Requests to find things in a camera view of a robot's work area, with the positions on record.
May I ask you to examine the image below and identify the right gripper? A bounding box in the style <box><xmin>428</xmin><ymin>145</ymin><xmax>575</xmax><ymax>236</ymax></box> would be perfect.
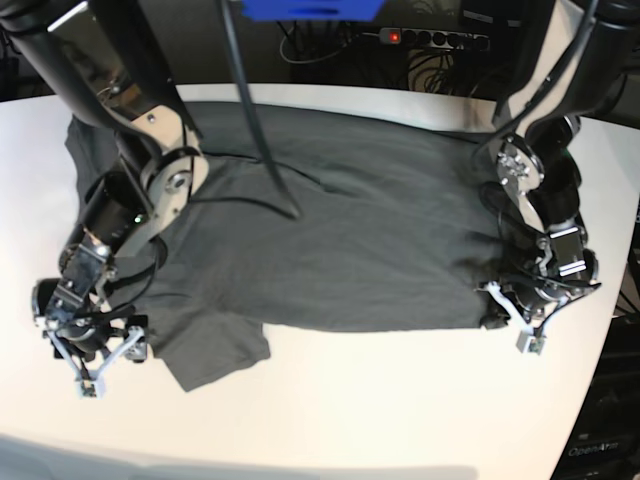
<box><xmin>33</xmin><ymin>313</ymin><xmax>149</xmax><ymax>380</ymax></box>

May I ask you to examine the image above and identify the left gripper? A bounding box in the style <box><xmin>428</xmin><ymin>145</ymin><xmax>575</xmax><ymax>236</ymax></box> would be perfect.
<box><xmin>477</xmin><ymin>274</ymin><xmax>601</xmax><ymax>333</ymax></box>

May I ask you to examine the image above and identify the dark grey T-shirt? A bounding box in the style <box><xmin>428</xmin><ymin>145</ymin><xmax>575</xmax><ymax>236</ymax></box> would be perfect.
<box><xmin>64</xmin><ymin>99</ymin><xmax>531</xmax><ymax>394</ymax></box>

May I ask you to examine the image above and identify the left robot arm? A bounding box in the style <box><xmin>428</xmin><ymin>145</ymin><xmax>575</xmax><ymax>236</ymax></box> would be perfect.
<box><xmin>477</xmin><ymin>1</ymin><xmax>639</xmax><ymax>339</ymax></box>

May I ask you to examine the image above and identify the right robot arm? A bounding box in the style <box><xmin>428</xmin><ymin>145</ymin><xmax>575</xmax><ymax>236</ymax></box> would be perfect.
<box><xmin>1</xmin><ymin>1</ymin><xmax>208</xmax><ymax>387</ymax></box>

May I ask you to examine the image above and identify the black OpenArm base box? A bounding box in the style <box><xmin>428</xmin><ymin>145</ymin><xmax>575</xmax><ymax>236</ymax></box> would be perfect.
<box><xmin>552</xmin><ymin>318</ymin><xmax>639</xmax><ymax>479</ymax></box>

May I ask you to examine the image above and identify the black power strip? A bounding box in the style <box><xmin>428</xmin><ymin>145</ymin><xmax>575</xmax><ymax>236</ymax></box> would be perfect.
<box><xmin>375</xmin><ymin>27</ymin><xmax>491</xmax><ymax>52</ymax></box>

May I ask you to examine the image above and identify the blue plastic bin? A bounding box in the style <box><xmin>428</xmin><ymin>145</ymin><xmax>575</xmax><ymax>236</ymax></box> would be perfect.
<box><xmin>243</xmin><ymin>0</ymin><xmax>385</xmax><ymax>22</ymax></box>

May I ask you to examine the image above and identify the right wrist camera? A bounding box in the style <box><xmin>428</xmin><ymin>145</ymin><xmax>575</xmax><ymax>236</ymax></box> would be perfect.
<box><xmin>76</xmin><ymin>379</ymin><xmax>106</xmax><ymax>399</ymax></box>

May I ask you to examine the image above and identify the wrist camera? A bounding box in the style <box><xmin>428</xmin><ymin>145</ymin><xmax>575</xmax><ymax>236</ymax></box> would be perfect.
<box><xmin>516</xmin><ymin>331</ymin><xmax>546</xmax><ymax>355</ymax></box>
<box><xmin>76</xmin><ymin>379</ymin><xmax>106</xmax><ymax>399</ymax></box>

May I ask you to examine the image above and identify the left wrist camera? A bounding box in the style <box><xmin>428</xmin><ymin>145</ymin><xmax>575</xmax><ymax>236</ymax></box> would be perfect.
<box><xmin>516</xmin><ymin>331</ymin><xmax>546</xmax><ymax>355</ymax></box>

